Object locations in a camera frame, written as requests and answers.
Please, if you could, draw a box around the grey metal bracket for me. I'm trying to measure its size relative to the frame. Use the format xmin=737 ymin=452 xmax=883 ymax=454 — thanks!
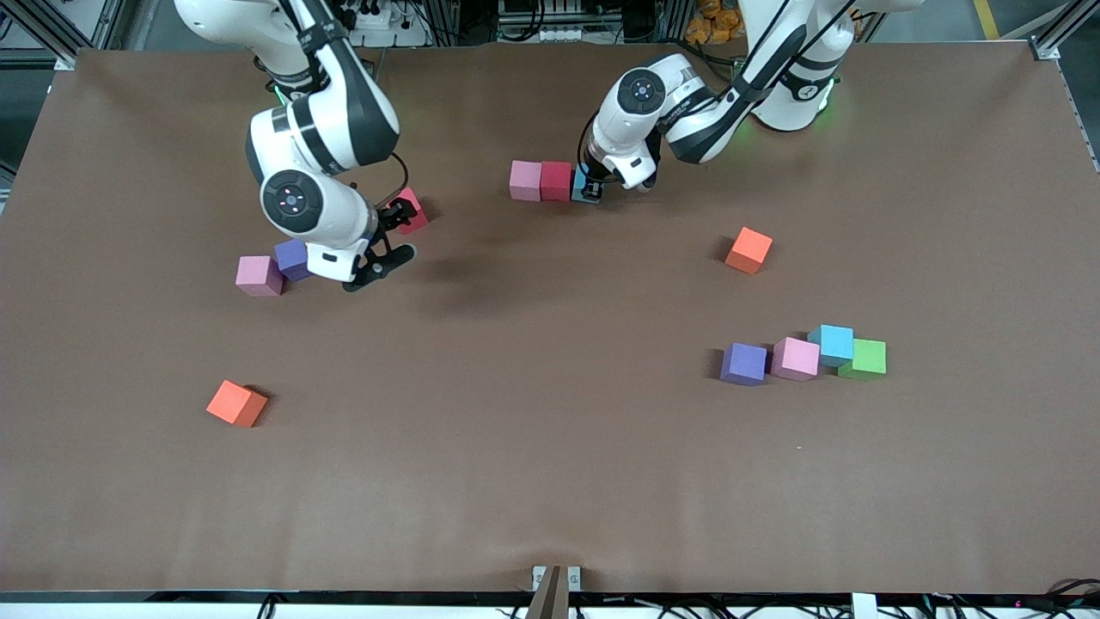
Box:
xmin=531 ymin=565 xmax=583 ymax=594

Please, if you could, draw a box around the orange foam cube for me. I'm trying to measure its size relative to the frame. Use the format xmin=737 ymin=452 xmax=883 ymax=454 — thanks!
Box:
xmin=206 ymin=379 xmax=269 ymax=429
xmin=725 ymin=227 xmax=773 ymax=276

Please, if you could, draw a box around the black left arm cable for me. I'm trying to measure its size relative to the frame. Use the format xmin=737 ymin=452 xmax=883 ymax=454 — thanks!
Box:
xmin=577 ymin=112 xmax=602 ymax=171

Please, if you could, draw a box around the purple foam cube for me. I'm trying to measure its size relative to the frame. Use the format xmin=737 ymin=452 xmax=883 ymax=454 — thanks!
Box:
xmin=720 ymin=342 xmax=768 ymax=387
xmin=273 ymin=238 xmax=312 ymax=283

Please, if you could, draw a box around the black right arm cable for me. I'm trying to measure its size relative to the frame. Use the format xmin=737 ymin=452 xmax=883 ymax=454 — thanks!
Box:
xmin=376 ymin=151 xmax=411 ymax=209

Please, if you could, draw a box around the pink foam cube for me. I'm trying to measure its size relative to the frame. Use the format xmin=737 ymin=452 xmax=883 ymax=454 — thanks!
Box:
xmin=509 ymin=160 xmax=543 ymax=203
xmin=235 ymin=255 xmax=284 ymax=298
xmin=770 ymin=336 xmax=822 ymax=383

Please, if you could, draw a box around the bag of orange fruit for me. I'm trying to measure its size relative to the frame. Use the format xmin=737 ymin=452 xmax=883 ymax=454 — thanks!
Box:
xmin=685 ymin=0 xmax=753 ymax=46

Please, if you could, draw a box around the long white power strip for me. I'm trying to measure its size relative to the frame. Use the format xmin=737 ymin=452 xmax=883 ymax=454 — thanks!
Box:
xmin=498 ymin=24 xmax=587 ymax=44

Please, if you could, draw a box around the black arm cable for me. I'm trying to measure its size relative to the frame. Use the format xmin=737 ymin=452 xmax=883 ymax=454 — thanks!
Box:
xmin=376 ymin=151 xmax=411 ymax=209
xmin=577 ymin=112 xmax=602 ymax=171

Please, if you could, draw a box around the white power strip with plugs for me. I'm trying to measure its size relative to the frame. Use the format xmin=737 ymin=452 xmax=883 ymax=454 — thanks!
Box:
xmin=344 ymin=0 xmax=431 ymax=48

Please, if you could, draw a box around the green foam cube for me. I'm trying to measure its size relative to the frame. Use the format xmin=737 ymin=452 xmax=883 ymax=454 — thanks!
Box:
xmin=838 ymin=339 xmax=888 ymax=382

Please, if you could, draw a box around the brown tapered post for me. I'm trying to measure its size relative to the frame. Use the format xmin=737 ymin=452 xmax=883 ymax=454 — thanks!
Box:
xmin=524 ymin=565 xmax=571 ymax=619

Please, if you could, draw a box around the dark cable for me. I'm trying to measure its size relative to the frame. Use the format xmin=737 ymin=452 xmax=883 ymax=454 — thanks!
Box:
xmin=1044 ymin=578 xmax=1100 ymax=603

